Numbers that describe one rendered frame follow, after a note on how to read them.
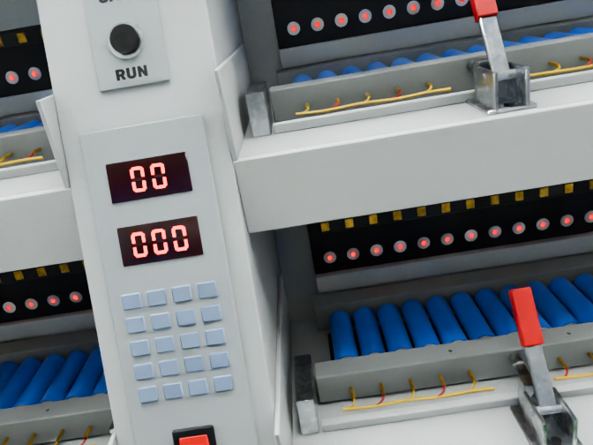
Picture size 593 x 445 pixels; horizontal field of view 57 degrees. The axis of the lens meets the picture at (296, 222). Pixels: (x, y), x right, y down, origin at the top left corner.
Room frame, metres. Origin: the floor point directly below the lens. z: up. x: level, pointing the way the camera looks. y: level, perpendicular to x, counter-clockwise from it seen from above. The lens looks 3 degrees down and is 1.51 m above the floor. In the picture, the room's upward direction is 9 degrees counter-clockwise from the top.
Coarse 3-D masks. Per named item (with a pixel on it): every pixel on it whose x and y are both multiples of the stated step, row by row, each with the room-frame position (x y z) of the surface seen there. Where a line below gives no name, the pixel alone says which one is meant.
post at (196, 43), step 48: (48, 0) 0.31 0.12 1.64; (192, 0) 0.31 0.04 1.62; (48, 48) 0.31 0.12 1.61; (192, 48) 0.31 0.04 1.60; (96, 96) 0.31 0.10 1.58; (144, 96) 0.31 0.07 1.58; (192, 96) 0.31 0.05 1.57; (96, 240) 0.31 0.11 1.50; (240, 240) 0.31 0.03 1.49; (96, 288) 0.31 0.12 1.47; (240, 288) 0.31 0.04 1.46; (240, 336) 0.31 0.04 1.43
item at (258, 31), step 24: (0, 0) 0.52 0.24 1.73; (24, 0) 0.51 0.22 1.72; (240, 0) 0.51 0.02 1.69; (264, 0) 0.51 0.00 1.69; (0, 24) 0.52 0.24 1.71; (24, 24) 0.52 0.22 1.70; (264, 24) 0.51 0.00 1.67; (264, 48) 0.51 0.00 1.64; (264, 72) 0.51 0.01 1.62; (288, 240) 0.51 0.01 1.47; (288, 264) 0.51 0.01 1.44; (312, 264) 0.51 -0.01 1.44; (288, 288) 0.51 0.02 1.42; (312, 288) 0.51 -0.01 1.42; (360, 288) 0.50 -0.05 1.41; (312, 312) 0.51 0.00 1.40
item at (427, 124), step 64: (320, 0) 0.47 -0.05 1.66; (384, 0) 0.47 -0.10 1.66; (448, 0) 0.47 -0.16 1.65; (512, 0) 0.47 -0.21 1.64; (576, 0) 0.46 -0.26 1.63; (320, 64) 0.46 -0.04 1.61; (384, 64) 0.43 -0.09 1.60; (448, 64) 0.37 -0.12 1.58; (512, 64) 0.32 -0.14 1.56; (576, 64) 0.37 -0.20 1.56; (256, 128) 0.35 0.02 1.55; (320, 128) 0.35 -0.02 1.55; (384, 128) 0.32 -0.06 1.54; (448, 128) 0.30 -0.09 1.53; (512, 128) 0.30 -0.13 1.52; (576, 128) 0.30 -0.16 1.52; (256, 192) 0.31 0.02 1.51; (320, 192) 0.31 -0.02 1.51; (384, 192) 0.31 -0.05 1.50; (448, 192) 0.31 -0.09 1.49
